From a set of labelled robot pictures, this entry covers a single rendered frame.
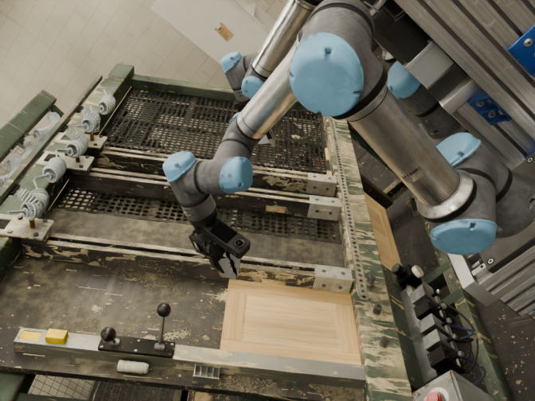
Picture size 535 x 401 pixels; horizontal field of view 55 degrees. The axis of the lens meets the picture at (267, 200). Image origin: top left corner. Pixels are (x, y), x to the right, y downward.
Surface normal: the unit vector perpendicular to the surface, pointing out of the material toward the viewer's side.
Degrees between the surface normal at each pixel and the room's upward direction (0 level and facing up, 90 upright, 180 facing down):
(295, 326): 57
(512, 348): 0
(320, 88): 83
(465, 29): 90
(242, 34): 90
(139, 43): 90
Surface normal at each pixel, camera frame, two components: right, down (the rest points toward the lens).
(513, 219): -0.27, 0.37
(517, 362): -0.76, -0.55
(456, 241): -0.17, 0.81
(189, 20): -0.02, 0.54
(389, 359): 0.13, -0.82
